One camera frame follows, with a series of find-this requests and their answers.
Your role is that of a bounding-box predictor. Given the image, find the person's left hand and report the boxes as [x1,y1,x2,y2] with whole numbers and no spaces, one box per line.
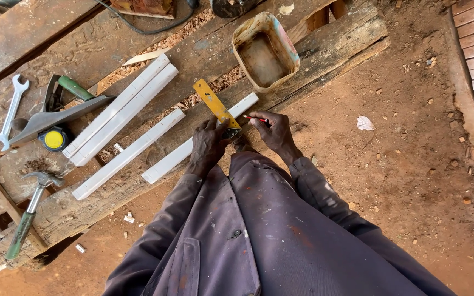
[185,115,232,178]

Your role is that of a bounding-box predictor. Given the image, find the person's right hand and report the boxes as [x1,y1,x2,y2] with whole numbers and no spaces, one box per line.
[249,110,304,167]

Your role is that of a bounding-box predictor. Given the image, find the yellow try square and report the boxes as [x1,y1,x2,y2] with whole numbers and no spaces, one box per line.
[192,78,242,140]

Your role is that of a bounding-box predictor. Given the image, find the long white wooden strip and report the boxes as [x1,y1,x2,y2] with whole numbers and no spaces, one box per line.
[141,92,259,184]

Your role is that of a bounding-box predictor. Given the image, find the stained plastic tub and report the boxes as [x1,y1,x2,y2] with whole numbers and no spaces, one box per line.
[232,11,301,94]

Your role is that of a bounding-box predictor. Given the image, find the crumpled white paper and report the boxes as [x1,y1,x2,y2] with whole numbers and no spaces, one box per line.
[356,116,376,131]

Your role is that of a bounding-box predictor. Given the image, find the person's purple work coat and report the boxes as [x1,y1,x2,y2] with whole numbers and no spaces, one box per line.
[102,145,458,296]

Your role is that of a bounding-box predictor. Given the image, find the black power tool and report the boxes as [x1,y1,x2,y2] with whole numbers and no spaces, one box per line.
[210,0,262,19]

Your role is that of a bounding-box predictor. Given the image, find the thin pale wood offcut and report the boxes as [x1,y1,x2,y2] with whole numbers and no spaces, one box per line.
[122,47,172,67]

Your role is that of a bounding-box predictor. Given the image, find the reddish wooden block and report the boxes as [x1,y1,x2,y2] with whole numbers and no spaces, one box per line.
[109,0,176,20]

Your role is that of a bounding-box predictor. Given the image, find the yellow black tape measure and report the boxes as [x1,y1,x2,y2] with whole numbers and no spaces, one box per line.
[37,125,72,153]

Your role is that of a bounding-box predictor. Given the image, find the silver open-end spanner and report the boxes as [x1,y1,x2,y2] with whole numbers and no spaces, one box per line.
[0,74,30,152]

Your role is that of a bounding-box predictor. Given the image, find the black power cable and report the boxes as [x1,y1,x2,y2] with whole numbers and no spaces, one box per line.
[95,0,200,35]

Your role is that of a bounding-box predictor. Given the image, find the green-handled claw hammer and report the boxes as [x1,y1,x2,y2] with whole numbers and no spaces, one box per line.
[5,171,65,261]

